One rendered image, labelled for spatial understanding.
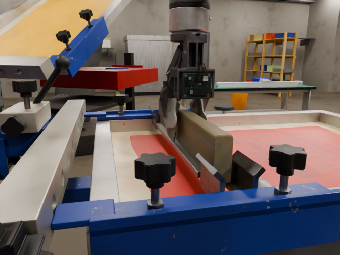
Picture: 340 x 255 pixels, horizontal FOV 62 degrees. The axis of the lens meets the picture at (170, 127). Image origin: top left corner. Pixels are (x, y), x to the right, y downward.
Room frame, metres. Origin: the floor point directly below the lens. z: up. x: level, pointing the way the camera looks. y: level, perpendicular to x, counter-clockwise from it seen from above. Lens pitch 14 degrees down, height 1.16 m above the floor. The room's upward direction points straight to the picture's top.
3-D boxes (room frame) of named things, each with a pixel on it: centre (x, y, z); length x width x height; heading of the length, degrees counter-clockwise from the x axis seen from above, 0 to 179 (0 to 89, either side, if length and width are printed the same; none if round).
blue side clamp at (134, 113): (0.84, 0.07, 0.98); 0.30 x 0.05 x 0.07; 103
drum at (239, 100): (6.65, -1.64, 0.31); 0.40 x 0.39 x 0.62; 106
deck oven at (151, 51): (9.83, 0.79, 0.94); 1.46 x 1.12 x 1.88; 104
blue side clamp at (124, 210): (0.30, -0.06, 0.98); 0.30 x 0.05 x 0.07; 103
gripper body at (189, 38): (0.55, -0.04, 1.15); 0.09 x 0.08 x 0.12; 13
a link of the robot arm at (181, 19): (0.56, -0.04, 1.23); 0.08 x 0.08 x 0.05
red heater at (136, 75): (1.74, 0.39, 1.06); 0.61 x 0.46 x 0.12; 163
